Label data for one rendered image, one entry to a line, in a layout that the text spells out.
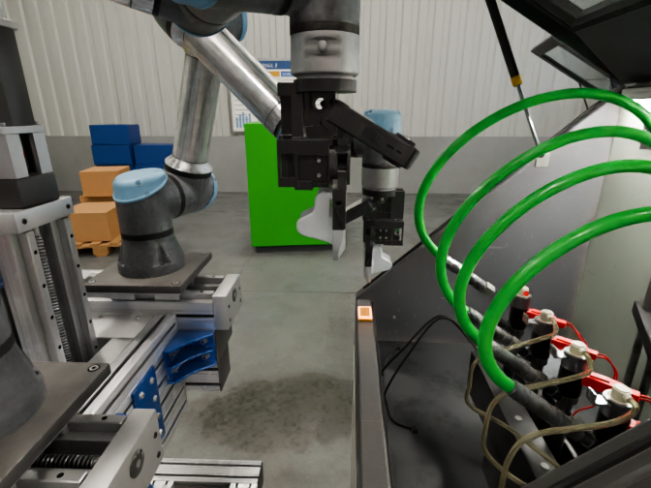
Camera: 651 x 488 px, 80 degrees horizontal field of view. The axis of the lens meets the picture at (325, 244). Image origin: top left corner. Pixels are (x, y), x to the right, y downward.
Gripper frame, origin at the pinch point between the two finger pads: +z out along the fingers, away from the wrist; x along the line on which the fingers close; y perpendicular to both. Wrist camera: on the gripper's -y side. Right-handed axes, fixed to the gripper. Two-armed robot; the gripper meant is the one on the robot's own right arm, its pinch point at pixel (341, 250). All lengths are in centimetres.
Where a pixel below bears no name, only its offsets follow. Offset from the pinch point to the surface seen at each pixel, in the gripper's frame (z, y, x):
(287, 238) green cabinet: 107, 62, -334
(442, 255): 1.5, -13.5, -3.2
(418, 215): -1.8, -11.5, -11.3
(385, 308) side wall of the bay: 31, -11, -43
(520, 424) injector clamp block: 25.2, -25.7, 1.2
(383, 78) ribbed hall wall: -70, -54, -665
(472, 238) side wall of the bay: 12, -30, -43
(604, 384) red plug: 13.6, -31.2, 6.9
